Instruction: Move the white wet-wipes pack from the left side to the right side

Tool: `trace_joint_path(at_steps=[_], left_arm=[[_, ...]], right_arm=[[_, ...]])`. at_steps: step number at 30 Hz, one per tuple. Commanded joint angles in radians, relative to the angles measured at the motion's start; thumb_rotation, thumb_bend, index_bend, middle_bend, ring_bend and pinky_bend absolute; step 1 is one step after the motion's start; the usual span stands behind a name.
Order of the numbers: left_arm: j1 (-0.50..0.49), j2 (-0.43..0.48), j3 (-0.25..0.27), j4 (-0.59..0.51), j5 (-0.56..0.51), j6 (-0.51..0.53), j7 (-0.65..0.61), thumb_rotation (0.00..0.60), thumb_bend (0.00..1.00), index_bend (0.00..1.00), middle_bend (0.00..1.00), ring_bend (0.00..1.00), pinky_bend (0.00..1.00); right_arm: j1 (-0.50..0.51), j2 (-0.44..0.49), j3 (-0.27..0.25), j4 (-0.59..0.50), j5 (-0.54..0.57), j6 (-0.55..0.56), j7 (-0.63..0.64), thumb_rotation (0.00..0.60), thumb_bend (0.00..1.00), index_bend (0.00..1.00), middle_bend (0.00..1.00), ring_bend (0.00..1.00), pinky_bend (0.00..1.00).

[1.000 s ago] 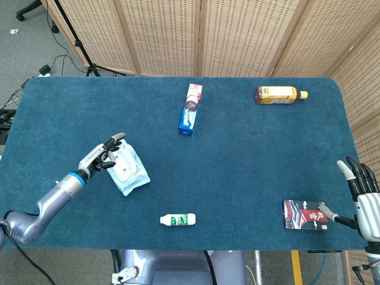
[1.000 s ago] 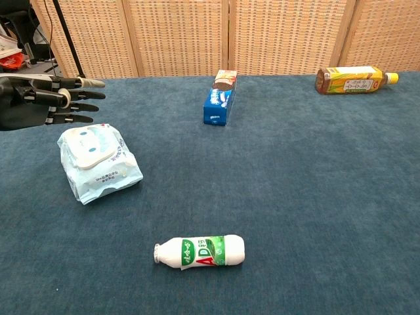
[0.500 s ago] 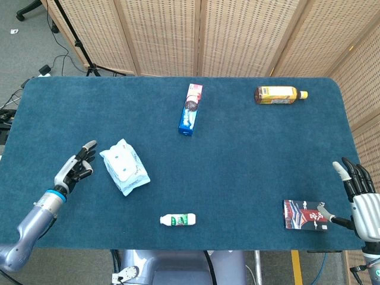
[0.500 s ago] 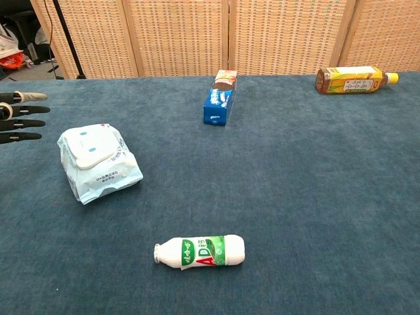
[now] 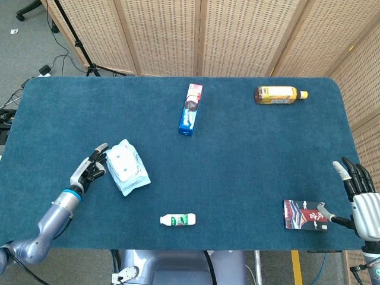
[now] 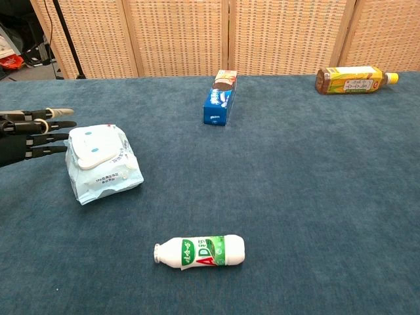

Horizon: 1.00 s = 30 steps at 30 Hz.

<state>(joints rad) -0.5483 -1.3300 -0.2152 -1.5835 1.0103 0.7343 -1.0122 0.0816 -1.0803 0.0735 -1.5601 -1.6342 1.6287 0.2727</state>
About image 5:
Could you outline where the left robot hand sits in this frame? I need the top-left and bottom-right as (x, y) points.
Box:
(69, 142), (109, 194)

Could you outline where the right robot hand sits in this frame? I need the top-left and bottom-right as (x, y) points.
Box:
(316, 156), (380, 242)

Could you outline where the light blue wet wipes pack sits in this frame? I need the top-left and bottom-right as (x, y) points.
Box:
(105, 138), (151, 197)

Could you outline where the red black printed packet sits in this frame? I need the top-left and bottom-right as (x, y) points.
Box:
(283, 199), (330, 232)

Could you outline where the black electronic equipment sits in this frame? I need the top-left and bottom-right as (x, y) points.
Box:
(0, 109), (17, 145)

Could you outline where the small white green milk bottle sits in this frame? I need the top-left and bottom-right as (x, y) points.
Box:
(159, 213), (197, 227)

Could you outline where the white round robot flange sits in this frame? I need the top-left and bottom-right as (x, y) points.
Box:
(112, 266), (140, 284)

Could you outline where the blue cookie box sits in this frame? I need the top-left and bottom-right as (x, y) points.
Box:
(178, 83), (204, 137)

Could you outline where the silver table leg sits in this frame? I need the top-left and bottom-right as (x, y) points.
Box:
(254, 251), (263, 285)

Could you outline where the blue felt table cover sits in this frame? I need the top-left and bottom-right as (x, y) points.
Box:
(0, 76), (371, 251)

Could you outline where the black tripod stand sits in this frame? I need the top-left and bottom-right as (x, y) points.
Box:
(53, 0), (127, 77)

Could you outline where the grey blue robot torso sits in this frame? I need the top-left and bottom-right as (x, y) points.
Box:
(114, 249), (247, 285)

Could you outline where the amber tea bottle yellow cap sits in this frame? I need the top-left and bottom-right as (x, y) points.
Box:
(254, 85), (309, 105)

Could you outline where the black office chair base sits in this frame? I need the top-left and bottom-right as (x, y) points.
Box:
(16, 0), (59, 33)

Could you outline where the blue cable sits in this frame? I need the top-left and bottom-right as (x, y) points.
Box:
(313, 252), (329, 285)

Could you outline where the grey cable bundle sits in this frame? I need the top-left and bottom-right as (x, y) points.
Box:
(0, 88), (24, 111)

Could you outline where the thin black floor cable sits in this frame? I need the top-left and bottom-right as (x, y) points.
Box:
(45, 5), (87, 75)

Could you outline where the black torso cable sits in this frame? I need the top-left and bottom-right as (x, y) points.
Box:
(203, 251), (218, 285)

